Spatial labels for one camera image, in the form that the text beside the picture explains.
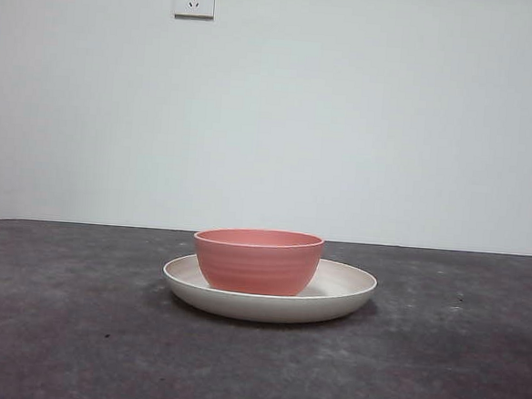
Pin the red ribbed bowl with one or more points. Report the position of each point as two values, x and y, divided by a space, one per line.
256 267

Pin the white round plate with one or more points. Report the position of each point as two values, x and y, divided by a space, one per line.
263 306

